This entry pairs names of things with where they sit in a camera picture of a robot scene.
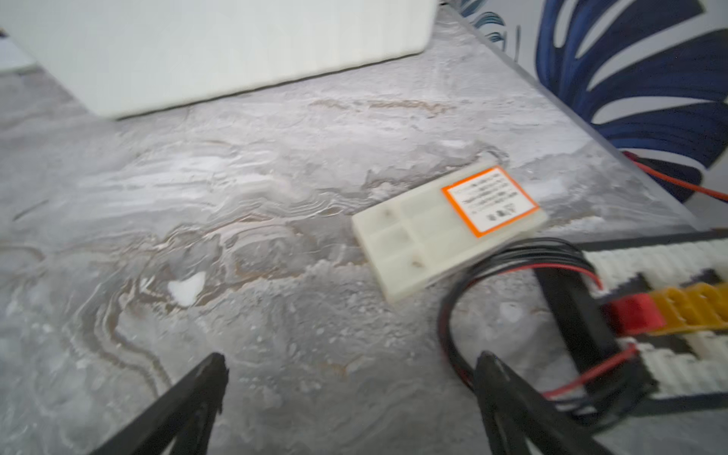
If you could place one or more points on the brown lid storage box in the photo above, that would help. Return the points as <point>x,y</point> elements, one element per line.
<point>124,58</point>

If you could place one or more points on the small beige card box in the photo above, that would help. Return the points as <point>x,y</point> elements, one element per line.
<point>439,228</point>

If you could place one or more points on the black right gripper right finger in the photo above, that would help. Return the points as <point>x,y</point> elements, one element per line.
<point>516,416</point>

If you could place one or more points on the black board with connectors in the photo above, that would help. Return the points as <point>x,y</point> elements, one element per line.
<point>667,297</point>

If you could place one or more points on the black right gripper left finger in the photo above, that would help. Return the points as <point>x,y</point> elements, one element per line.
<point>180,421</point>

